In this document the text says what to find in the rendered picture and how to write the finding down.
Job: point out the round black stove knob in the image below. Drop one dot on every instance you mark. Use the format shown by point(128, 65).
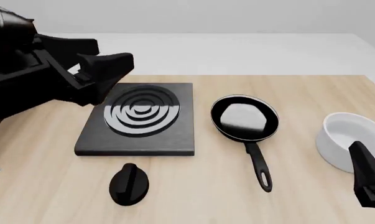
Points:
point(128, 186)

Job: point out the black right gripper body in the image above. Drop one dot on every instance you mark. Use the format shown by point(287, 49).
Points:
point(373, 196)

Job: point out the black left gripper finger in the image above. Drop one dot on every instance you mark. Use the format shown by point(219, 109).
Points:
point(72, 46)
point(109, 67)

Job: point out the black frying pan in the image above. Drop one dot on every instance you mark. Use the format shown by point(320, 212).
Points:
point(258, 158)

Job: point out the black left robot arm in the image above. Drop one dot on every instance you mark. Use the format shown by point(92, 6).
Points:
point(7, 93)

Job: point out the white bowl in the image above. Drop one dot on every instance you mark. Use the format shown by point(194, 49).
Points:
point(333, 142)

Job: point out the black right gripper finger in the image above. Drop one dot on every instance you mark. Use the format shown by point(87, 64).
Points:
point(366, 168)

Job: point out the flat black stove plate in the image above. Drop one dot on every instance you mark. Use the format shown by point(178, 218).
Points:
point(181, 130)

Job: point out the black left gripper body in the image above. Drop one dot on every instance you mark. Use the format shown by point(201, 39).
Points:
point(61, 71)

